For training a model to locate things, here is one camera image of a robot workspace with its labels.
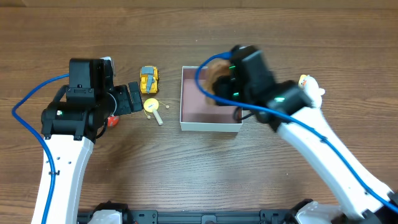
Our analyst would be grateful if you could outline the orange toy ball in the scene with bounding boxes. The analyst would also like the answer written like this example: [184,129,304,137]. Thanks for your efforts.
[107,115,119,128]

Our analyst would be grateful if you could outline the yellow wooden rattle drum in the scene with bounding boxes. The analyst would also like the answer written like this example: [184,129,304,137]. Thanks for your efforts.
[143,98,170,126]

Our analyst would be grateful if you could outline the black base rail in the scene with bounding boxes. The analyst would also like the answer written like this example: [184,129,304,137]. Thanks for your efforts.
[76,201,315,224]

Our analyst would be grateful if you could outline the brown plush toy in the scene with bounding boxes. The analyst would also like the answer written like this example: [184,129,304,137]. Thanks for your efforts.
[202,60,231,95]

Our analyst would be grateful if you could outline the yellow toy truck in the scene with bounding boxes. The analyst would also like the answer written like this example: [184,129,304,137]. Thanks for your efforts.
[140,66,159,94]

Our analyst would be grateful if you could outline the white box with pink interior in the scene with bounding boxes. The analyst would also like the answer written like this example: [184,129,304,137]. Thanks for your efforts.
[179,66,243,133]

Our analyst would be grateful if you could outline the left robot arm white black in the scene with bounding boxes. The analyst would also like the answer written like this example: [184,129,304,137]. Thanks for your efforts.
[31,134,94,224]

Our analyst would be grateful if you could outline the white plush duck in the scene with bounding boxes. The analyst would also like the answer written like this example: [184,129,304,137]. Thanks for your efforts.
[298,75,325,108]

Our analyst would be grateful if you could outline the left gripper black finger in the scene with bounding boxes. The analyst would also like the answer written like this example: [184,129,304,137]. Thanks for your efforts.
[131,93,144,113]
[128,82,140,95]

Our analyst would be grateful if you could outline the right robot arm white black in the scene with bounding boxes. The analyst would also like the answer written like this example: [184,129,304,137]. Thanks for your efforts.
[237,75,397,223]

